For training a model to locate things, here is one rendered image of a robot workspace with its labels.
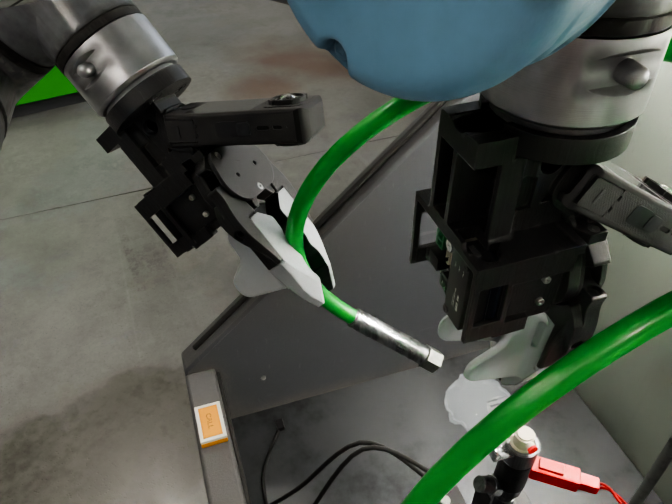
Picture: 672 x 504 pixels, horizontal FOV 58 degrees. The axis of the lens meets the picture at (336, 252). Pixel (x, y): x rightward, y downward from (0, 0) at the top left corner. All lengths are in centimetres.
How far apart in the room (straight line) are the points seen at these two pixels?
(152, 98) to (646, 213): 33
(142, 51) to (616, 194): 33
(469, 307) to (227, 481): 46
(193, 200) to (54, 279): 209
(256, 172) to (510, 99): 26
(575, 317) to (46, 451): 180
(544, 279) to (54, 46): 36
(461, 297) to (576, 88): 12
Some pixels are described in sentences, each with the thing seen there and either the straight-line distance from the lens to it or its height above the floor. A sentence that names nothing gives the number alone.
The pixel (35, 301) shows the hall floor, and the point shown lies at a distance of 247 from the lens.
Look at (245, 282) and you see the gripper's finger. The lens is 48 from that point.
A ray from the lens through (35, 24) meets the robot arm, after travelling 50.
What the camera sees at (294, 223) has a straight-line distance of 45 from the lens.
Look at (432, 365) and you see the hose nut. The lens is 56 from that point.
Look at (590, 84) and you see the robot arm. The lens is 26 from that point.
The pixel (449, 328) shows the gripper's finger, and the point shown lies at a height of 127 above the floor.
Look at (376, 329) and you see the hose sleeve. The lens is 53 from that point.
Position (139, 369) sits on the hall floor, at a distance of 211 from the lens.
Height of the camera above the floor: 156
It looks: 40 degrees down
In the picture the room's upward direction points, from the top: straight up
